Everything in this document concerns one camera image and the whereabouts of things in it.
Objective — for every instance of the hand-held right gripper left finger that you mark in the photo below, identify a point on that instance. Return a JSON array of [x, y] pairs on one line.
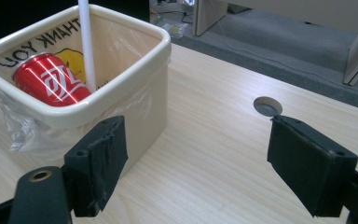
[[96, 168]]

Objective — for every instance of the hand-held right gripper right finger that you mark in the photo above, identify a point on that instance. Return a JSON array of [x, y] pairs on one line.
[[310, 168]]

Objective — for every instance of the cream square bin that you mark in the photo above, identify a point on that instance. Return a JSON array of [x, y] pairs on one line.
[[143, 105]]

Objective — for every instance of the clear printed plastic bin liner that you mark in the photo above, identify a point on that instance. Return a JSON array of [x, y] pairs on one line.
[[121, 43]]

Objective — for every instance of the clear plastic bag with yellow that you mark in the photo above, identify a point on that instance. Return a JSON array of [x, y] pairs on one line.
[[174, 30]]

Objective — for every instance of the black curtain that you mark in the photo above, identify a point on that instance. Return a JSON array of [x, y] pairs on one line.
[[12, 18]]

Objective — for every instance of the red drink can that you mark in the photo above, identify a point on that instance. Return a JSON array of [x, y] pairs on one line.
[[49, 81]]

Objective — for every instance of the white straw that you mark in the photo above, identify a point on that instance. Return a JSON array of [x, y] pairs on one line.
[[87, 46]]

